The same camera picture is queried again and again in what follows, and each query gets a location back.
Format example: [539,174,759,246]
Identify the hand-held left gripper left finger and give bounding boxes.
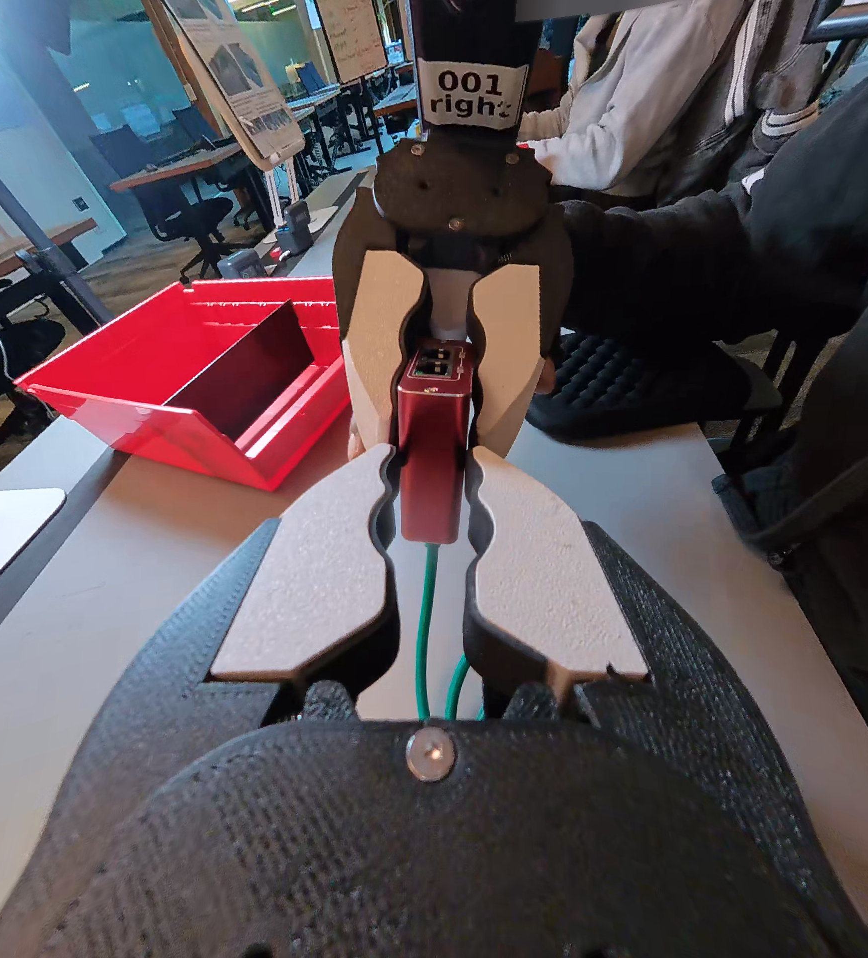
[210,443,400,711]

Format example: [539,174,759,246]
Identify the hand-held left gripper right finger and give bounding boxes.
[464,447,650,711]

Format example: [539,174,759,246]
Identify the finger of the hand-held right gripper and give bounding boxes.
[343,249,432,452]
[467,264,545,460]

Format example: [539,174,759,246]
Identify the green ethernet cable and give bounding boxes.
[415,542,487,721]

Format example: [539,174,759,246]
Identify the red metal network switch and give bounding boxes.
[397,338,480,543]

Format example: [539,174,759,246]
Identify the red plastic bin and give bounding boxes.
[13,275,353,492]

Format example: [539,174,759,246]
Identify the person's right forearm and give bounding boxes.
[666,52,868,338]

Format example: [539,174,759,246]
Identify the person's right hand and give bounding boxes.
[537,201,676,396]

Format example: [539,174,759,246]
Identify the black bin divider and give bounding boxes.
[165,301,315,443]

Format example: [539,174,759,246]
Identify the black honeycomb seat cushion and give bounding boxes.
[527,333,779,443]

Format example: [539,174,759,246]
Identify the whiteboard with writing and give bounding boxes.
[314,0,390,85]

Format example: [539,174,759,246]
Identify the black office chair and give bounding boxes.
[157,196,234,279]
[0,318,68,465]

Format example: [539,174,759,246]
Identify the instruction sheet board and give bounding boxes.
[142,0,308,233]

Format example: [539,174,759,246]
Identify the wooden desk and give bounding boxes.
[0,217,98,300]
[108,142,248,226]

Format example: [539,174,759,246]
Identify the person's black hoodie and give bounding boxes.
[711,247,868,749]

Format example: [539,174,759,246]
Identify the grey light stand pole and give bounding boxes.
[0,135,117,326]

